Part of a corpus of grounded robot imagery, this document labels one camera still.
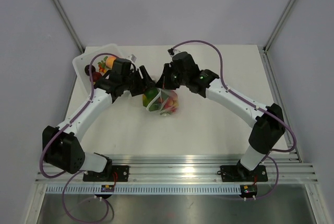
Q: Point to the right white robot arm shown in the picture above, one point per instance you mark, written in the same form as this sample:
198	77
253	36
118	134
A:
266	122

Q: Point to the green lime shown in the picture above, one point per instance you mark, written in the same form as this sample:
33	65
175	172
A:
151	93

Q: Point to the right small circuit board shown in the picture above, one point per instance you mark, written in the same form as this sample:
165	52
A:
248	191

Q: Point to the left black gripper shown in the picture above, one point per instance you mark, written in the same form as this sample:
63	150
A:
147	81

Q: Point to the small circuit board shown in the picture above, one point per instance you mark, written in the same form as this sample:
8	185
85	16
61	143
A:
107	188
248	191

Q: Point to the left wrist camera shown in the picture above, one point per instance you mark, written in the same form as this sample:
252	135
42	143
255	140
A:
132	58

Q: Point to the clear zip top bag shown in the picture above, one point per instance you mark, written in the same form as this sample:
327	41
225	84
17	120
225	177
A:
156	100

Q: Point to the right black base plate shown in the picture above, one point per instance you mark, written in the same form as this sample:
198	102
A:
234	173

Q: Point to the white slotted cable duct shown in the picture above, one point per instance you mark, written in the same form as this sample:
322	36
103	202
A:
146	189

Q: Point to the dark plum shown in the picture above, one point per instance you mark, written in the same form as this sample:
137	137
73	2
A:
92	70

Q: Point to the orange peach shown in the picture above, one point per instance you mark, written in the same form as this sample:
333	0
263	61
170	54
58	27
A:
109	61

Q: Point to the small orange fruit sprig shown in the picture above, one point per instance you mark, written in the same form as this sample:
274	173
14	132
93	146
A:
102	65

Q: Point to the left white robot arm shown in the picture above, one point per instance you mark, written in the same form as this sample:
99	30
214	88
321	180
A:
61	144

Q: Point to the white plastic basket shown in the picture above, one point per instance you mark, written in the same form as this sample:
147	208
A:
81	61

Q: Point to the left small circuit board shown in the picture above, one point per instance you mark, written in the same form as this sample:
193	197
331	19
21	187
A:
107	188

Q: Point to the yellow red mango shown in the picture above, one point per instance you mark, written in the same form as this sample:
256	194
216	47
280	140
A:
148	100

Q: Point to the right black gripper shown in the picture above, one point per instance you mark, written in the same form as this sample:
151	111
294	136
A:
164	82

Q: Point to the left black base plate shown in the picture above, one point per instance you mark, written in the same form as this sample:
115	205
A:
109	174

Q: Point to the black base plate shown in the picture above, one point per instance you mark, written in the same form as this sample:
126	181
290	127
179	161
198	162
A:
234	173
109	174

